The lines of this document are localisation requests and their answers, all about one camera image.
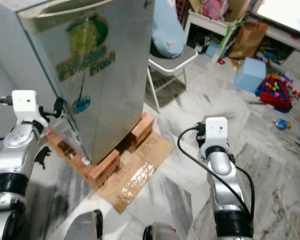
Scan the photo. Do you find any green produce fresh sticker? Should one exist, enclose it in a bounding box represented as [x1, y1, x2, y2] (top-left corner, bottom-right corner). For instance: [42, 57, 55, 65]
[57, 12, 118, 83]

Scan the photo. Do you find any small blue floor toy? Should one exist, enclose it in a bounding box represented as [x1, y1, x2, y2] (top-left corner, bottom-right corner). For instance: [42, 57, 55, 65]
[271, 118, 292, 132]

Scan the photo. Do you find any white low table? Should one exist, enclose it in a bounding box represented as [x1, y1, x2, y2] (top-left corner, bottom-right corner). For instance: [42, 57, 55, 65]
[184, 10, 242, 65]

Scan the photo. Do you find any light blue rounded container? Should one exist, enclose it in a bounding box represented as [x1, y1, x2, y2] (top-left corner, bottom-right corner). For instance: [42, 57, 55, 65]
[151, 0, 187, 59]

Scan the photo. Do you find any grey metal folding chair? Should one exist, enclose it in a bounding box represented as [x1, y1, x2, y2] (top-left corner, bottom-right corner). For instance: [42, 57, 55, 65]
[145, 44, 201, 115]

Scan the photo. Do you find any pink bag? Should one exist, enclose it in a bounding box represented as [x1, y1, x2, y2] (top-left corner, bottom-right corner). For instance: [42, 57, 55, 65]
[201, 0, 231, 22]

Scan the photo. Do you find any flat brown cardboard sheet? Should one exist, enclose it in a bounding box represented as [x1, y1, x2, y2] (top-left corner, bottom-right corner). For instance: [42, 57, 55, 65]
[96, 131, 177, 214]

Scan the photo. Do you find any silver fridge body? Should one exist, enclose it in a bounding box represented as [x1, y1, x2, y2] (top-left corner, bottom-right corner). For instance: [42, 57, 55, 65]
[0, 0, 71, 151]

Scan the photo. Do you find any silver fridge door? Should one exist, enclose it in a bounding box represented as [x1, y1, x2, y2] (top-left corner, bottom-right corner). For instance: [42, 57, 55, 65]
[17, 0, 157, 166]

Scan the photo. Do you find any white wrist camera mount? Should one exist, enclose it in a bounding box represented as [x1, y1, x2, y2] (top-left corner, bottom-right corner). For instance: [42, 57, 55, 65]
[11, 89, 49, 129]
[203, 116, 229, 149]

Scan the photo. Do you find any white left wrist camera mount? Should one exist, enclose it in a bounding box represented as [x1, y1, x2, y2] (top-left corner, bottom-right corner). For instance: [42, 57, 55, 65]
[11, 89, 49, 129]

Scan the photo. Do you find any light blue box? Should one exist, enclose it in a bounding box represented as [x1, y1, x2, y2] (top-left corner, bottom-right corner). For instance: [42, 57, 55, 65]
[233, 57, 268, 94]

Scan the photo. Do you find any blue round sticker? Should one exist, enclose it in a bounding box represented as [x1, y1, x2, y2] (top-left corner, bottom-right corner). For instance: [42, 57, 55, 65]
[74, 96, 93, 116]

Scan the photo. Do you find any brown paper bag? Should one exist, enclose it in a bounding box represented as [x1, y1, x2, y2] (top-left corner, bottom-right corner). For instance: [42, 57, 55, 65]
[226, 21, 269, 61]

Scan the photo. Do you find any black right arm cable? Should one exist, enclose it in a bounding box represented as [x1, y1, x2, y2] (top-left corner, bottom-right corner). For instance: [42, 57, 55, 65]
[177, 126, 257, 216]

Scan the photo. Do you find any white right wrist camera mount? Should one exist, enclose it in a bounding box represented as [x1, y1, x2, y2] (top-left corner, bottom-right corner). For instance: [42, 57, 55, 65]
[203, 116, 229, 149]

